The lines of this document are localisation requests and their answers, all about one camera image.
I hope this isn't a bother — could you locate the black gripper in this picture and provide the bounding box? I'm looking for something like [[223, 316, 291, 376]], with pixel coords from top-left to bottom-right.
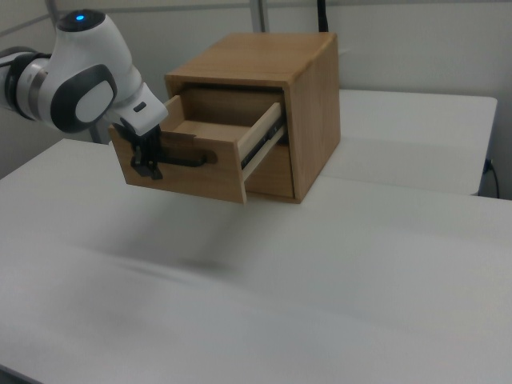
[[113, 118, 165, 182]]

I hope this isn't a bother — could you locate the wooden drawer with black handle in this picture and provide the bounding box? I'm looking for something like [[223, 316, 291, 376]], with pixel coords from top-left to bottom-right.
[[108, 88, 286, 206]]

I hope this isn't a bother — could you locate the wooden drawer with notch pull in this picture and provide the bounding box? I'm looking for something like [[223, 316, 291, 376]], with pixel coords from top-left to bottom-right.
[[244, 140, 297, 199]]

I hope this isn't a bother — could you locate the wooden two-drawer cabinet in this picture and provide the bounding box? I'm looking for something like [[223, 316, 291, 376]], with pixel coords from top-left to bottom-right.
[[164, 32, 342, 205]]

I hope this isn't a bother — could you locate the black vertical pole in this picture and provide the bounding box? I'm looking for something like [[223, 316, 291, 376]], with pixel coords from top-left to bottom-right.
[[316, 0, 330, 32]]

